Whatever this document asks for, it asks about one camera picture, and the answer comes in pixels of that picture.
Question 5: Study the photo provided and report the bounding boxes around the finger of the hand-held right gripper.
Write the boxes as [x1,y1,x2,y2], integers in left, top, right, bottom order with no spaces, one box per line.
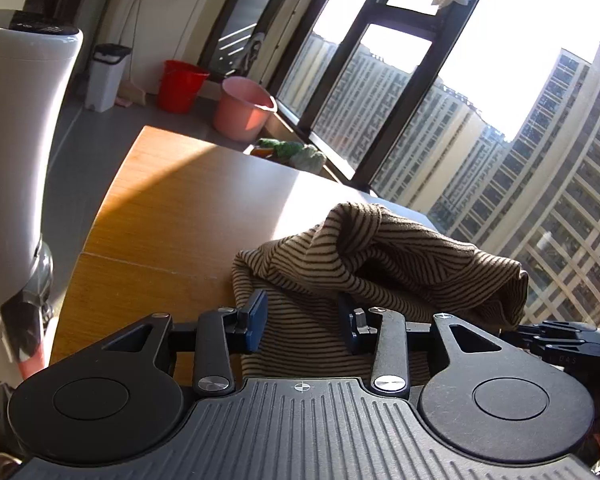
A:
[502,329,600,357]
[536,321,600,337]

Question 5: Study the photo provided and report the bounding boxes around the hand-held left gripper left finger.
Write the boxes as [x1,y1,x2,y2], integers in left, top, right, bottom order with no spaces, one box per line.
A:
[102,289,269,397]

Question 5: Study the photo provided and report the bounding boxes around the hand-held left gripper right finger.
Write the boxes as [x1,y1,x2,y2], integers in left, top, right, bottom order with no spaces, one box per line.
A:
[336,293,525,396]

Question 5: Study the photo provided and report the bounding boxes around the striped knit garment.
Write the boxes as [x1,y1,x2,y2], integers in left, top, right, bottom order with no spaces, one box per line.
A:
[230,201,530,383]

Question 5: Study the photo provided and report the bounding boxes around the apartment buildings outside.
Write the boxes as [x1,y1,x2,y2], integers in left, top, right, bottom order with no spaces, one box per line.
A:
[280,30,600,341]

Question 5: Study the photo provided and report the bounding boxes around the pink bucket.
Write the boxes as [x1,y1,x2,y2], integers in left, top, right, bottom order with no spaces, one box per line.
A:
[213,77,279,142]

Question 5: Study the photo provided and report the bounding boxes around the red bucket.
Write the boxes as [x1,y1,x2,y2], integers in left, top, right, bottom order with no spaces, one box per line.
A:
[157,60,211,114]

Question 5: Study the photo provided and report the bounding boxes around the broom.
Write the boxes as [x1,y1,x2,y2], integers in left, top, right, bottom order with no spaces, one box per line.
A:
[117,0,149,109]

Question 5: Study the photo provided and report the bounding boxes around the grey hanging cloth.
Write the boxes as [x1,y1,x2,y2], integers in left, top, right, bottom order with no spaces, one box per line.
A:
[242,32,267,79]

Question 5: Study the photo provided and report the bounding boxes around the white trash bin black lid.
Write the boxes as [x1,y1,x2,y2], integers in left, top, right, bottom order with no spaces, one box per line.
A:
[85,43,132,113]

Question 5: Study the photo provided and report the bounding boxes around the dark framed glass door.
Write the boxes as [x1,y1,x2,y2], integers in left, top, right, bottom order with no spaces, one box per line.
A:
[200,0,291,91]

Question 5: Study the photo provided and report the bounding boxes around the black window frame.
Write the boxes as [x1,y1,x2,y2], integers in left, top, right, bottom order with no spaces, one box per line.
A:
[270,0,501,196]

